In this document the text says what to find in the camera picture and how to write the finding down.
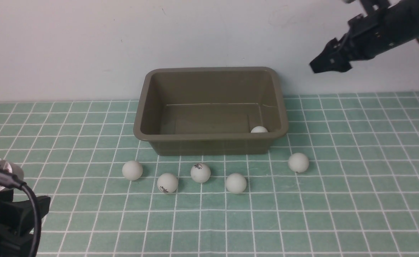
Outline green checkered table mat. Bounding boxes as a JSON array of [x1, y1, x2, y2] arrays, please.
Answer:
[[0, 92, 419, 257]]

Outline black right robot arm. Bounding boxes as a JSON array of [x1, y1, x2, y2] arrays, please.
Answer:
[[309, 0, 419, 74]]

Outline olive green plastic bin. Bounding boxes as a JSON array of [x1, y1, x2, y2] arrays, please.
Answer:
[[134, 66, 289, 156]]

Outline white ball with logo centre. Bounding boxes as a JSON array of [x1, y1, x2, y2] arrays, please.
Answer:
[[191, 163, 211, 183]]

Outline black left camera cable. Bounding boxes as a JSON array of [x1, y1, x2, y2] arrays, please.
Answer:
[[0, 169, 42, 257]]

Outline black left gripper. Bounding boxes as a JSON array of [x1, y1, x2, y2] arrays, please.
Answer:
[[0, 189, 36, 257]]

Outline white ball with logo front-left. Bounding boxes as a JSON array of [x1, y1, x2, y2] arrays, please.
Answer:
[[157, 173, 178, 194]]

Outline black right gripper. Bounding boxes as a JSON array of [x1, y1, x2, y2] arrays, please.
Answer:
[[309, 7, 395, 74]]

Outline white plain ball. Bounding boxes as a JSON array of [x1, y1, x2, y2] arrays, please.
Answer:
[[288, 153, 310, 173], [225, 173, 247, 194]]

